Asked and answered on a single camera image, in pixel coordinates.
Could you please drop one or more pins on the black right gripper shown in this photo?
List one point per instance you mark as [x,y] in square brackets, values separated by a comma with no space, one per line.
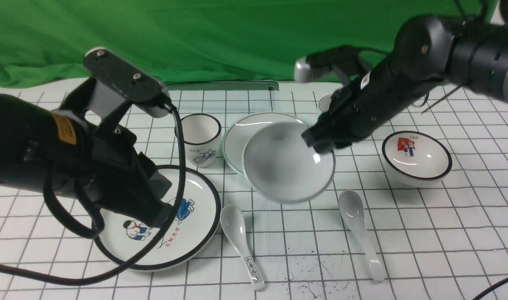
[359,109]

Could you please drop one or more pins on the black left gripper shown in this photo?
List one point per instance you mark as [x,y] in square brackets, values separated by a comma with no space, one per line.
[123,180]

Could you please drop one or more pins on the pale blue cup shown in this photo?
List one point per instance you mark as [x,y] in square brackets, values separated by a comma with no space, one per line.
[324,104]

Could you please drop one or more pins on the pale blue bowl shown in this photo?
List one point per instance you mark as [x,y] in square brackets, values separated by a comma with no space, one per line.
[282,168]

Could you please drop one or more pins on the plain white spoon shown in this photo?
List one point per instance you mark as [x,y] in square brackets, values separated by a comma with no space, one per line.
[352,212]

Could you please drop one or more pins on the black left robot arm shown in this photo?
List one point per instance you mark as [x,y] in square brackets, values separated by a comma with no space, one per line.
[80,151]

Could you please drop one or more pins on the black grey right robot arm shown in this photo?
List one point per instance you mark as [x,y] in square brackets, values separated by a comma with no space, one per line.
[429,50]

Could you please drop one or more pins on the white bowl with black rim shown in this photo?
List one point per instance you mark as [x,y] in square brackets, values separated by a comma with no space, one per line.
[415,159]

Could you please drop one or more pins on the white plate with cartoon children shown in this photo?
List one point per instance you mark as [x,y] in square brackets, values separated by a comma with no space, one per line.
[194,225]

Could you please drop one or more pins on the white cup with bicycle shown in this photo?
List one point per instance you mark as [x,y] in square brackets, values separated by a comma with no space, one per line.
[201,138]

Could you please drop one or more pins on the pale blue plate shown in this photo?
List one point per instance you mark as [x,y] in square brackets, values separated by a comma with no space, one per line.
[237,136]

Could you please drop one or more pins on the white spoon with label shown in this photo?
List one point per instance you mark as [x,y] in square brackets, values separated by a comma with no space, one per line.
[233,225]

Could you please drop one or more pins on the green backdrop cloth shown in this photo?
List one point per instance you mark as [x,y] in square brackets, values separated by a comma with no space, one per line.
[192,40]

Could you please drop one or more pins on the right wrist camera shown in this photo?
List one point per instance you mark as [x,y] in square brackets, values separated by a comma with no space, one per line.
[344,62]

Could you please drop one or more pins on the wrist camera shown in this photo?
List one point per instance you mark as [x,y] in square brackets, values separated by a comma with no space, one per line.
[114,85]
[344,62]

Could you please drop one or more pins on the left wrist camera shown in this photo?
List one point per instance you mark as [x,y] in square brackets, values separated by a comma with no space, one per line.
[114,85]

